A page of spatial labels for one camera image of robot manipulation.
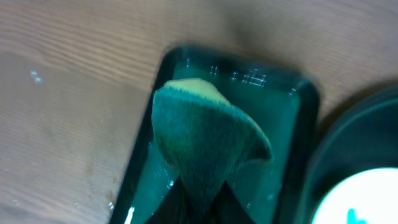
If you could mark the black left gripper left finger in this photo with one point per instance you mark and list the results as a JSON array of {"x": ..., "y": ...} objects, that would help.
[{"x": 173, "y": 208}]

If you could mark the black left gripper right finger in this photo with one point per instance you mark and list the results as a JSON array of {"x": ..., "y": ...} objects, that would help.
[{"x": 228, "y": 209}]

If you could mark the green and yellow sponge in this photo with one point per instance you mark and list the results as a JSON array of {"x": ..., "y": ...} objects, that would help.
[{"x": 205, "y": 137}]

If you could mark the rectangular dark green tray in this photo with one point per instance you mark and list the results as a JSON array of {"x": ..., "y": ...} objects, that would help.
[{"x": 280, "y": 100}]

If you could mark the round black tray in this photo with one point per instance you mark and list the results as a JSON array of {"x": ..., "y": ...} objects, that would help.
[{"x": 364, "y": 138}]

